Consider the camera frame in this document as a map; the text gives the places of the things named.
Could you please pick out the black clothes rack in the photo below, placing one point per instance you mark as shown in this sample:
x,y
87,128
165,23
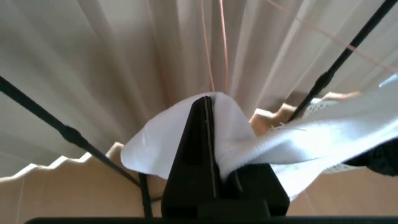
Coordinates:
x,y
71,135

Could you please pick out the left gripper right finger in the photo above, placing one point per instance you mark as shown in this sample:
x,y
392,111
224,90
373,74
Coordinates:
x,y
261,186

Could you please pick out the white laundry basket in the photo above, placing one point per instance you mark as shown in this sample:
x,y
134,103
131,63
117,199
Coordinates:
x,y
318,107

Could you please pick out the beige curtain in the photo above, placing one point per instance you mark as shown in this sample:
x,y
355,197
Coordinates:
x,y
93,62

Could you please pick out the white garment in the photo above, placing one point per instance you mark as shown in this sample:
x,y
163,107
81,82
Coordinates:
x,y
311,140

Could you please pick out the black garment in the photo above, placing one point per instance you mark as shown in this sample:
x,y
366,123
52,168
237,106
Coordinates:
x,y
376,158

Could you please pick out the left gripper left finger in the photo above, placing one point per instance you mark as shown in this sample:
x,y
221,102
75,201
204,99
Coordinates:
x,y
189,174

